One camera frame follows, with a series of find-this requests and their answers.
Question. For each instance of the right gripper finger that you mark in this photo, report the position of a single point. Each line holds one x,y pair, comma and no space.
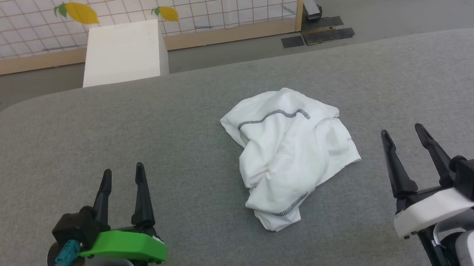
436,154
398,170

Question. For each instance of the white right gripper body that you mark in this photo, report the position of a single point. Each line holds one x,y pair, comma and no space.
432,212

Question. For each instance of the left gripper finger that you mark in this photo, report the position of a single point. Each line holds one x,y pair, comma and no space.
142,201
103,198

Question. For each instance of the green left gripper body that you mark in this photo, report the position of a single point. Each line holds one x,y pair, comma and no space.
122,246

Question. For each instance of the white long-sleeve garment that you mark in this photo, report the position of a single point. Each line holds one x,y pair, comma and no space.
290,158

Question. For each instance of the white rectangular box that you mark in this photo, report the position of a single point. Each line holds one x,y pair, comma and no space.
122,53

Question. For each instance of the large black floor plate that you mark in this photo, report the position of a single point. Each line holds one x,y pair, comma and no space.
327,34

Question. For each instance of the small black floor plate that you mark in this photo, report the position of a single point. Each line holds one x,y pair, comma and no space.
292,41

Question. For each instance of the grey metal panel stand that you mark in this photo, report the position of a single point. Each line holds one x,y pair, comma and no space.
312,8

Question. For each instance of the lemon print partition panel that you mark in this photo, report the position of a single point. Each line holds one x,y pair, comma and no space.
123,10

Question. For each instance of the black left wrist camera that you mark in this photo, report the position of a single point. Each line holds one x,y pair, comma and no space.
78,228

